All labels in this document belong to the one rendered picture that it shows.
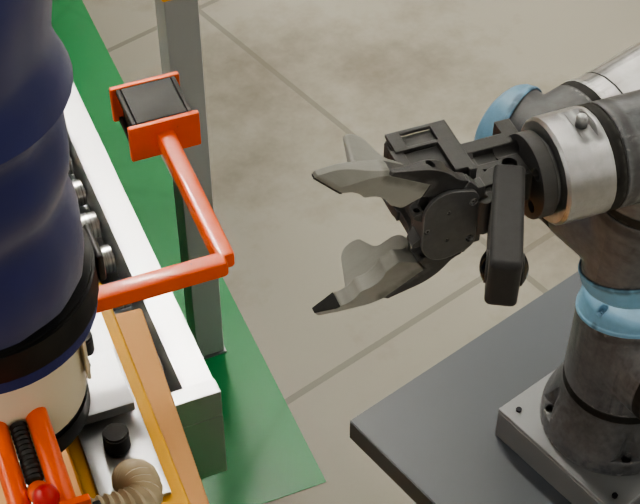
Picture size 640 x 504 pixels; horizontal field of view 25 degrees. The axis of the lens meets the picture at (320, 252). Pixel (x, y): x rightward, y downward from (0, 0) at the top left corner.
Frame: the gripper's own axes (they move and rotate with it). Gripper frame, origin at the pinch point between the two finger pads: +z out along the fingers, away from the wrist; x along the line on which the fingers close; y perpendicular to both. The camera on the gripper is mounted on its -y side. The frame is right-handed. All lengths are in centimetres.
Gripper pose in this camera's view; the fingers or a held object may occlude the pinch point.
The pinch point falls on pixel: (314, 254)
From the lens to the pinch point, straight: 110.9
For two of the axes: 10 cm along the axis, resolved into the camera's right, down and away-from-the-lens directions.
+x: 0.0, -6.9, -7.2
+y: -3.5, -6.8, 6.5
